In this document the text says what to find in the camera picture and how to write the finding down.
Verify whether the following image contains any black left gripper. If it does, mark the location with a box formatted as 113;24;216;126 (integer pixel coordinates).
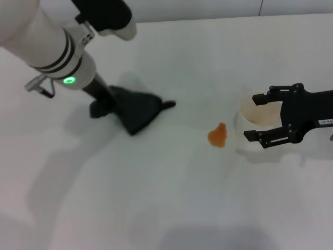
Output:
82;73;117;108

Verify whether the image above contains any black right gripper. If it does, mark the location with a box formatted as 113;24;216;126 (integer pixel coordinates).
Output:
244;83;333;149

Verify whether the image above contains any white paper cup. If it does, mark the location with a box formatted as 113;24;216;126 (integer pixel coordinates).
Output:
232;93;287;152

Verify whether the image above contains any dark rag with loop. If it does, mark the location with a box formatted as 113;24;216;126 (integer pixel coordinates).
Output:
89;85;177;136

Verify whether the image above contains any orange-brown liquid stain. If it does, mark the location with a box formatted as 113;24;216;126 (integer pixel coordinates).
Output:
207;122;228;149

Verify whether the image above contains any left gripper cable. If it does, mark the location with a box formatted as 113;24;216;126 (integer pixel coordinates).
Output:
24;73;57;99

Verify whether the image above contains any black left wrist camera housing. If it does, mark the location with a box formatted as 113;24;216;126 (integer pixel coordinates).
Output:
70;0;138;42

